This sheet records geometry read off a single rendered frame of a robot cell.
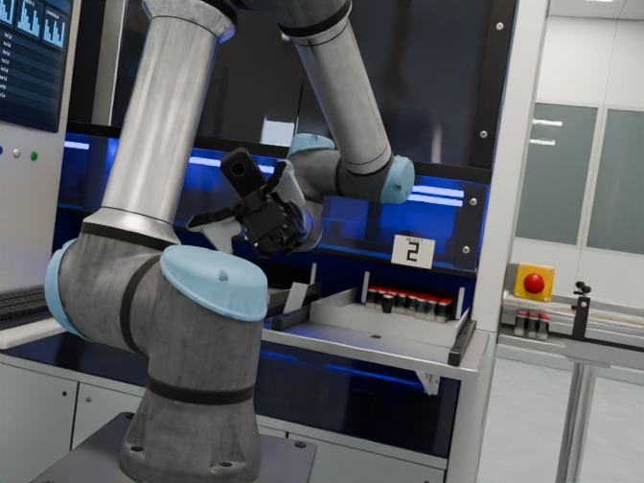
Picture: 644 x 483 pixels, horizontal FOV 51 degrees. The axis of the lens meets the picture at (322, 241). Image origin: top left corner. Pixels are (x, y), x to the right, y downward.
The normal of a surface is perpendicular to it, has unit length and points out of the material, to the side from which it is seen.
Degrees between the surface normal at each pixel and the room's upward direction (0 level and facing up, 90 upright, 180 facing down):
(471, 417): 90
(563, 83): 90
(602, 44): 90
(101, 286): 71
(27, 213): 90
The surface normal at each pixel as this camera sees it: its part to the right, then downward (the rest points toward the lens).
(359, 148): 0.03, 0.79
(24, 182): 0.98, 0.14
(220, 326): 0.29, 0.09
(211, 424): 0.43, -0.20
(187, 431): 0.04, -0.25
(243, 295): 0.65, 0.08
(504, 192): -0.28, 0.01
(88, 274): -0.37, -0.22
